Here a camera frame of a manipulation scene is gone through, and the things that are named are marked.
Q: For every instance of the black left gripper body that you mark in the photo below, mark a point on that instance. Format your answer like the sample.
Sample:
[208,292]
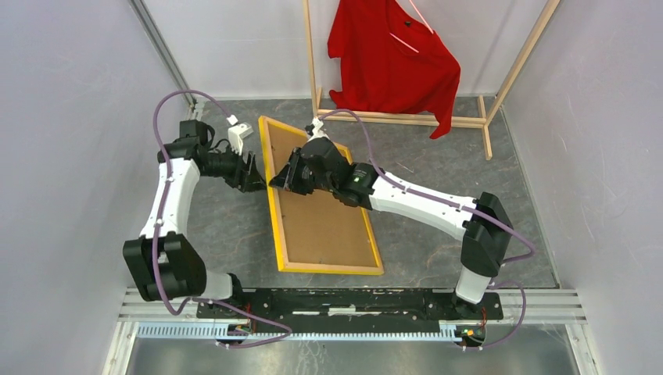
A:
[227,166]

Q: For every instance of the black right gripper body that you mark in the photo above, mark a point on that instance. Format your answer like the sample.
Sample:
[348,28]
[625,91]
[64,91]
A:
[304,182]

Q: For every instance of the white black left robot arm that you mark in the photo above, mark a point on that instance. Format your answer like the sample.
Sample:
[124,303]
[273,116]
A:
[162,261]

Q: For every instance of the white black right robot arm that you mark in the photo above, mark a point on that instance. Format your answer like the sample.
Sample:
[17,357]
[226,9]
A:
[481,224]

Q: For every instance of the red t-shirt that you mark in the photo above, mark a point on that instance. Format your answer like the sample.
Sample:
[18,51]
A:
[378,74]

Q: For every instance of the pink clothes hanger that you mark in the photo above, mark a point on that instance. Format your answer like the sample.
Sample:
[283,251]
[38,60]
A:
[408,26]

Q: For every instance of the wooden clothes rack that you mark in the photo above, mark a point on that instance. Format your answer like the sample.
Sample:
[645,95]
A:
[485,115]

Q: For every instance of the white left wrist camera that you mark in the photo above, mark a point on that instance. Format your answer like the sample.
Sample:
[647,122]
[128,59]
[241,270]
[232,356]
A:
[237,133]

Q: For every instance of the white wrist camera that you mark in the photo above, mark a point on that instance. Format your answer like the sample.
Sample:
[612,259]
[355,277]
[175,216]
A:
[237,133]
[315,129]

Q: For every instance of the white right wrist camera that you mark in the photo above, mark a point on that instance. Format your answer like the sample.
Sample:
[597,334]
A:
[315,129]

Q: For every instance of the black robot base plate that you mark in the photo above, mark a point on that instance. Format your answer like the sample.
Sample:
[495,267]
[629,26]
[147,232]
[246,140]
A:
[350,310]

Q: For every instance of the grey slotted cable duct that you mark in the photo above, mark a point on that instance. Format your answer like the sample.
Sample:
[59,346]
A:
[227,332]

